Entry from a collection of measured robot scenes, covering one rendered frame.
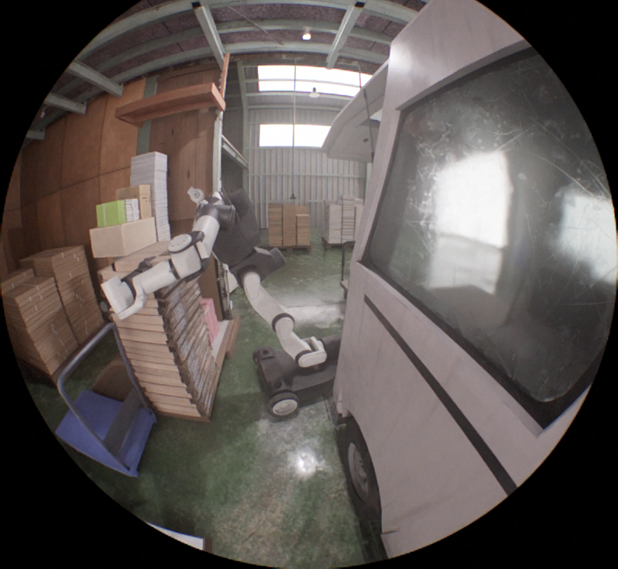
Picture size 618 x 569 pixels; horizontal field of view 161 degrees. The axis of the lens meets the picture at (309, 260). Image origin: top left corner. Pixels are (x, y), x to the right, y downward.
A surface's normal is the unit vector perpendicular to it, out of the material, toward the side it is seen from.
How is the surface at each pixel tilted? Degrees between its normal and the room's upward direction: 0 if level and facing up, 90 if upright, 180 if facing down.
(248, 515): 0
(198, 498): 0
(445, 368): 90
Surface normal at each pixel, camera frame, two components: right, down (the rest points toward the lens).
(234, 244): 0.50, 0.38
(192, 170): 0.13, 0.28
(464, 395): -0.99, 0.03
